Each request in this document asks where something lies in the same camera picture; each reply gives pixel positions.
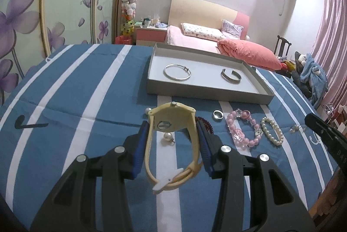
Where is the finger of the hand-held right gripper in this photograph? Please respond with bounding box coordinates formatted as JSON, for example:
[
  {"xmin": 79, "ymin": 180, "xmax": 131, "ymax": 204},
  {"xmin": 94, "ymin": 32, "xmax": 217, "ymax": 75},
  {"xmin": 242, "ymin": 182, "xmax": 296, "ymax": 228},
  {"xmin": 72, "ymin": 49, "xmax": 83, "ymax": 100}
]
[{"xmin": 304, "ymin": 113, "xmax": 347, "ymax": 167}]

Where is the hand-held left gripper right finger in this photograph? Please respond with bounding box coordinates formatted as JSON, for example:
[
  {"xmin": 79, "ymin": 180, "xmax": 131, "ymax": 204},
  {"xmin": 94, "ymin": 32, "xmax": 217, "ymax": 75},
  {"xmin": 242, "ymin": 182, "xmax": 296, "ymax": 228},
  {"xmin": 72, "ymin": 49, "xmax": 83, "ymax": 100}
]
[{"xmin": 196, "ymin": 122, "xmax": 316, "ymax": 232}]

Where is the red trash bin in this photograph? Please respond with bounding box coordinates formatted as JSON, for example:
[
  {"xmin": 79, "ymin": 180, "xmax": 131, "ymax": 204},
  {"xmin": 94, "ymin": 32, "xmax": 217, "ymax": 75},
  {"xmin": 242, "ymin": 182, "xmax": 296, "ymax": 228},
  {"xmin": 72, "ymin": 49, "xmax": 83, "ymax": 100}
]
[{"xmin": 115, "ymin": 35, "xmax": 133, "ymax": 45}]

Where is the pink bead bracelet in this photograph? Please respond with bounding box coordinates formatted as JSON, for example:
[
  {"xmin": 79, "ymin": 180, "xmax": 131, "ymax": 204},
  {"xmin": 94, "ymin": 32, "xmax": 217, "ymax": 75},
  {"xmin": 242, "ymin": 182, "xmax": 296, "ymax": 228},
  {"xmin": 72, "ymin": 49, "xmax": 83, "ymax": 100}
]
[{"xmin": 226, "ymin": 109, "xmax": 262, "ymax": 151}]

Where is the bed with beige headboard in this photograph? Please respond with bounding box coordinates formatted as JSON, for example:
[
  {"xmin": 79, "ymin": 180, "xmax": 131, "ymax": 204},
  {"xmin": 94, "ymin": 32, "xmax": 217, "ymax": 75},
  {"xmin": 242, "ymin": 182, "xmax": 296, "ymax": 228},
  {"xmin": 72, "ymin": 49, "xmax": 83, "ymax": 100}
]
[{"xmin": 166, "ymin": 0, "xmax": 282, "ymax": 71}]

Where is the yellow wristwatch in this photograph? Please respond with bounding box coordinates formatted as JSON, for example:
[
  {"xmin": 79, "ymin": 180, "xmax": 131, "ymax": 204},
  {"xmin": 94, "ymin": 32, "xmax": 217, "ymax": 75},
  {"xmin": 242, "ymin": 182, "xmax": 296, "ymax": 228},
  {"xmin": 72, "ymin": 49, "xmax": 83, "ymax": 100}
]
[{"xmin": 144, "ymin": 102, "xmax": 204, "ymax": 196}]

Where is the white pearl bracelet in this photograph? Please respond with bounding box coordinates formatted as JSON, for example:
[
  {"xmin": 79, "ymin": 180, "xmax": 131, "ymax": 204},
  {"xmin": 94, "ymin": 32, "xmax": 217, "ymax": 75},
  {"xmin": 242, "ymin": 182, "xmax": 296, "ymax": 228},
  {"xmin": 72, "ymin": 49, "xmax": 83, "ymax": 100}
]
[{"xmin": 261, "ymin": 117, "xmax": 285, "ymax": 146}]

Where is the pearl stud earring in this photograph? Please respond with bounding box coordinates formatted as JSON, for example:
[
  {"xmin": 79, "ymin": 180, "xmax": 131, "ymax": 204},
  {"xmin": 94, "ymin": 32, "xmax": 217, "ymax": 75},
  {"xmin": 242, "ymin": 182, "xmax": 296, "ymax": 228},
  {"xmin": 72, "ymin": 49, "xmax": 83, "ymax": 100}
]
[{"xmin": 162, "ymin": 132, "xmax": 175, "ymax": 146}]

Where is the purple pillow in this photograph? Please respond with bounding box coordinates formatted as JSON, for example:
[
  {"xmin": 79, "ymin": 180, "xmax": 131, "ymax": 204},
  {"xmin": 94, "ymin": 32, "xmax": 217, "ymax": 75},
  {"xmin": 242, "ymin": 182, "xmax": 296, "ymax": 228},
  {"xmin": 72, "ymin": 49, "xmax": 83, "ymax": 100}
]
[{"xmin": 221, "ymin": 19, "xmax": 244, "ymax": 40}]

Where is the dark wooden chair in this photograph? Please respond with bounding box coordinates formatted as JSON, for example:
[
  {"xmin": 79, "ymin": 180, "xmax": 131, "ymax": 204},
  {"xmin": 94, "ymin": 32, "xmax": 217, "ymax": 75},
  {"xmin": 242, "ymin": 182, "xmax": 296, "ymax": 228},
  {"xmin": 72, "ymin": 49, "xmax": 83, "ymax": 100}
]
[{"xmin": 273, "ymin": 35, "xmax": 292, "ymax": 58}]

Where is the pink beige nightstand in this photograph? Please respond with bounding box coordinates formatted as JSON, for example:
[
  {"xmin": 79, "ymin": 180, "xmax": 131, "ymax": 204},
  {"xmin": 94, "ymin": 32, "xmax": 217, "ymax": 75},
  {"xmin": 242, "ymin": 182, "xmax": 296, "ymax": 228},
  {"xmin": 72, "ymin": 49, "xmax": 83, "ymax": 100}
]
[{"xmin": 135, "ymin": 25, "xmax": 168, "ymax": 46}]

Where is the blue white striped cloth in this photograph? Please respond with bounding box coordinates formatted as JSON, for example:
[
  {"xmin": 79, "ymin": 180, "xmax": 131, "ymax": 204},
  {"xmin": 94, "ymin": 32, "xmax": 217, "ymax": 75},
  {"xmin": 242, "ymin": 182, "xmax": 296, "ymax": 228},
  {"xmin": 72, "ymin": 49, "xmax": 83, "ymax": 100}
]
[{"xmin": 0, "ymin": 44, "xmax": 339, "ymax": 232}]

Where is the white patterned pillow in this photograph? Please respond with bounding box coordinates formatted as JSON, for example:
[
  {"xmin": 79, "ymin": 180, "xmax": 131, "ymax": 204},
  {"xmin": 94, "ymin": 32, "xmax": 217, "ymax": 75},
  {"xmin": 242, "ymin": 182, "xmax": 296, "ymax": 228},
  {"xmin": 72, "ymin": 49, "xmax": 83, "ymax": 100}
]
[{"xmin": 181, "ymin": 22, "xmax": 227, "ymax": 41}]

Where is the grey shallow tray box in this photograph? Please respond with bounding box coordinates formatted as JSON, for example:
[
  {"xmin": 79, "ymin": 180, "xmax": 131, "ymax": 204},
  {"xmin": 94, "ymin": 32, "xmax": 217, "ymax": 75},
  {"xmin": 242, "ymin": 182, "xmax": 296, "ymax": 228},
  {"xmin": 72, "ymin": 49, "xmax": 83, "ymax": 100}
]
[{"xmin": 147, "ymin": 42, "xmax": 275, "ymax": 106}]

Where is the blue fleece garment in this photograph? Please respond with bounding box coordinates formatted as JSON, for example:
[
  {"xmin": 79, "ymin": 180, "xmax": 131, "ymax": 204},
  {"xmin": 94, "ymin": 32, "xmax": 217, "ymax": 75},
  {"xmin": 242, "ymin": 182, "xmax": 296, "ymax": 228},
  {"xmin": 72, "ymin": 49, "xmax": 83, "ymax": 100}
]
[{"xmin": 300, "ymin": 53, "xmax": 329, "ymax": 106}]

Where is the clear tube of plush toys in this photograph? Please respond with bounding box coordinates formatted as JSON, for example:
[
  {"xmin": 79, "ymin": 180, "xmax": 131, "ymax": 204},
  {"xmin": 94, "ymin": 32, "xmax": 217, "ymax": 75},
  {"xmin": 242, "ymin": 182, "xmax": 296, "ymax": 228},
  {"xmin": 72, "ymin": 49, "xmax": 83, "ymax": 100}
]
[{"xmin": 119, "ymin": 0, "xmax": 140, "ymax": 37}]

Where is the silver cuff bracelet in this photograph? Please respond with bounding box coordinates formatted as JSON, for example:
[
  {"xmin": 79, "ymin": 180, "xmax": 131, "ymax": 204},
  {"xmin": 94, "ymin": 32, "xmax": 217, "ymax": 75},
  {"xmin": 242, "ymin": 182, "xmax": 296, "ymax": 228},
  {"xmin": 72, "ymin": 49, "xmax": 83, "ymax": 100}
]
[{"xmin": 220, "ymin": 68, "xmax": 242, "ymax": 84}]

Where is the floral sliding wardrobe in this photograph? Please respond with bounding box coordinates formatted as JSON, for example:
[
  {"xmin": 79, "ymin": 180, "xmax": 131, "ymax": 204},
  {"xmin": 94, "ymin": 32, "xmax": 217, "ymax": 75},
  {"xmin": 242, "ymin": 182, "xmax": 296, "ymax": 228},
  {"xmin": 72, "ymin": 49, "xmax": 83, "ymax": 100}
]
[{"xmin": 0, "ymin": 0, "xmax": 128, "ymax": 105}]

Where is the dark red bead bracelet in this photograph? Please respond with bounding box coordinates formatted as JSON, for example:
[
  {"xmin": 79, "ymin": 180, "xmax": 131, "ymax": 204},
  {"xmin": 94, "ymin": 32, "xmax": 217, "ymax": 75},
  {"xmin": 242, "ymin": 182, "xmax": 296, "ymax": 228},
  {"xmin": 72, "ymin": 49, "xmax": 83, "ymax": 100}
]
[{"xmin": 196, "ymin": 115, "xmax": 214, "ymax": 135}]

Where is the white wire rack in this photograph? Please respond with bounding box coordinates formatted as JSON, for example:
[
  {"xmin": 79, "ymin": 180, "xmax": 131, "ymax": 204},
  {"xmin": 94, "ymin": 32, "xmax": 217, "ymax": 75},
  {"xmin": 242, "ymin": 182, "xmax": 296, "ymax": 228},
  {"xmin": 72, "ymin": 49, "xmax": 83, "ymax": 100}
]
[{"xmin": 322, "ymin": 103, "xmax": 347, "ymax": 135}]

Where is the pink curtain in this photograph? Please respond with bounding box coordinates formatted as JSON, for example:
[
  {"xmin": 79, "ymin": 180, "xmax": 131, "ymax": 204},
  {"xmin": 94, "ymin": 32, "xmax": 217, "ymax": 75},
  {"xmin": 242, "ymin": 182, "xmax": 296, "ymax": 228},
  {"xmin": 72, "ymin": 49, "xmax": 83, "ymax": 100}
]
[{"xmin": 310, "ymin": 0, "xmax": 347, "ymax": 119}]

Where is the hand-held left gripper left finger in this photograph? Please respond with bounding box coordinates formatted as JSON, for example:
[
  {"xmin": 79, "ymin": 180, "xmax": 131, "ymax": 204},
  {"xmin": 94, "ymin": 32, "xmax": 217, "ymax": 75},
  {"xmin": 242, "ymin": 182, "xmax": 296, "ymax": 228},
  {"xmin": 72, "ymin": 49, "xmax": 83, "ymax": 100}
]
[{"xmin": 30, "ymin": 120, "xmax": 149, "ymax": 232}]

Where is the thin silver bangle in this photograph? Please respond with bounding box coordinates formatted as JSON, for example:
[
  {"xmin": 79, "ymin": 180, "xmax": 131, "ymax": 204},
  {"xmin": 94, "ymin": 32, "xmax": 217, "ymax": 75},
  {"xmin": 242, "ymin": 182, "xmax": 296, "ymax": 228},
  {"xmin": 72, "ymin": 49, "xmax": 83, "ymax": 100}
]
[{"xmin": 164, "ymin": 64, "xmax": 192, "ymax": 81}]

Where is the coral quilt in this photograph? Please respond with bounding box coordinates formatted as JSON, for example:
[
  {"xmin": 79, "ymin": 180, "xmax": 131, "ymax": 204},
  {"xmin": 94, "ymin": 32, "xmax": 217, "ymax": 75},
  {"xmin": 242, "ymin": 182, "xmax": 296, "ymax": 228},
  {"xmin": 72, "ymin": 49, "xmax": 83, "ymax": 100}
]
[{"xmin": 217, "ymin": 39, "xmax": 284, "ymax": 71}]

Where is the dark cloth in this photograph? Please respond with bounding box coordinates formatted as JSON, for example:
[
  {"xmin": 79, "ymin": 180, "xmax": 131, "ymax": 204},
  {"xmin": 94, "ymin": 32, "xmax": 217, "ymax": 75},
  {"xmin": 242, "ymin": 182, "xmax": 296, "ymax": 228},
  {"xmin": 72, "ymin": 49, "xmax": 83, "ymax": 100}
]
[{"xmin": 291, "ymin": 52, "xmax": 312, "ymax": 97}]

